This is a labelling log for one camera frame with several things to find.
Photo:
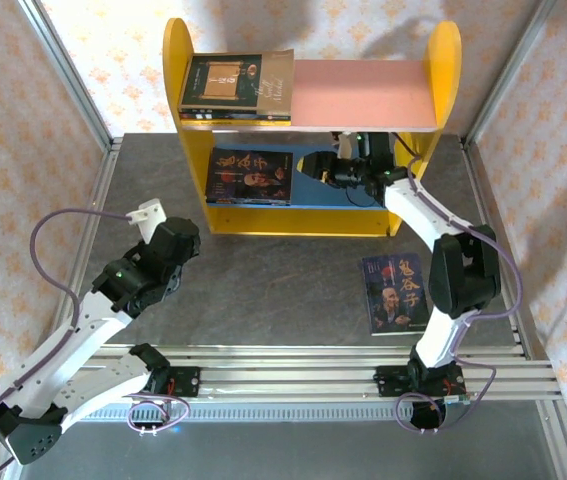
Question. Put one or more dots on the dark blue old man book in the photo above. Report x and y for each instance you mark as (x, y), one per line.
(248, 172)
(388, 300)

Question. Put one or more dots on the pink shelf board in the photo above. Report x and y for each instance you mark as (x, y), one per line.
(363, 95)

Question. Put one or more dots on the blue shelf board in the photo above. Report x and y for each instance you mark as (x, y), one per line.
(313, 197)

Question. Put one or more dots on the dark wolf eyes book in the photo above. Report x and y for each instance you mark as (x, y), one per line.
(233, 118)

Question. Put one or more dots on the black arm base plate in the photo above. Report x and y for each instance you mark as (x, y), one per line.
(188, 382)
(388, 382)

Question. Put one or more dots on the aluminium frame post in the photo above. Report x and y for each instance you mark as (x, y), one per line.
(72, 75)
(510, 65)

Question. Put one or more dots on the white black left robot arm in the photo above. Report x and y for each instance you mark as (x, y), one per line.
(63, 345)

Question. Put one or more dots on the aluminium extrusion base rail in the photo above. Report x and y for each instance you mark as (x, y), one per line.
(288, 370)

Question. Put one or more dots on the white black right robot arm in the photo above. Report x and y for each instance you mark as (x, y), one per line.
(413, 205)

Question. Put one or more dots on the brown scroll cover book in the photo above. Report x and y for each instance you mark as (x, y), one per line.
(228, 80)

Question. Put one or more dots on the small green circuit board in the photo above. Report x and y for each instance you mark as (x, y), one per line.
(458, 400)

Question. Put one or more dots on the yellow wooden bookshelf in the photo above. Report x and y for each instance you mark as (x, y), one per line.
(313, 222)

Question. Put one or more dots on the grey metal base sheet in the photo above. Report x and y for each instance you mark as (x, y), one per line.
(288, 450)

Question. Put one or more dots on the aluminium table side rail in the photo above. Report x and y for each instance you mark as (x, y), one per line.
(108, 165)
(477, 175)

